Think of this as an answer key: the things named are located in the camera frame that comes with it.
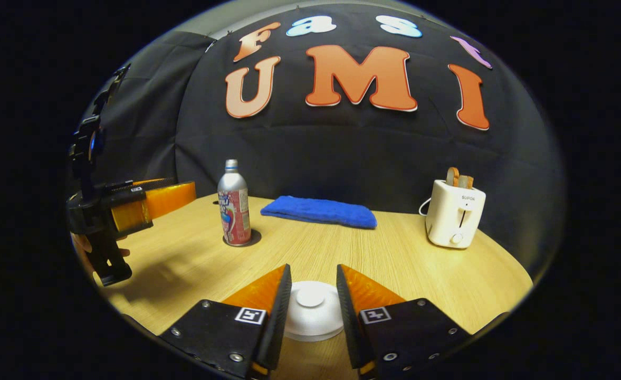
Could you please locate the silver water bottle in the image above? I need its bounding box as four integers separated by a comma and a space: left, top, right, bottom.
217, 159, 253, 247

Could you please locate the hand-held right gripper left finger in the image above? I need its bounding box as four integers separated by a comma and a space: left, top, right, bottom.
158, 264, 293, 380

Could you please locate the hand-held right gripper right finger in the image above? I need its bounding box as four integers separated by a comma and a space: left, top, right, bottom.
336, 264, 473, 380

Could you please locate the white toaster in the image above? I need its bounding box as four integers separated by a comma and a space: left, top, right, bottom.
425, 179, 486, 250

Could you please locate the black backdrop cloth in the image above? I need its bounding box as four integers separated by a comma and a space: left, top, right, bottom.
86, 3, 567, 280

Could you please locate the white teacup lid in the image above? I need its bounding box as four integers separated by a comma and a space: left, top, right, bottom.
284, 280, 345, 333

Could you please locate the blue folded towel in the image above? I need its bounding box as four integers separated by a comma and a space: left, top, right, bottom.
260, 196, 378, 230

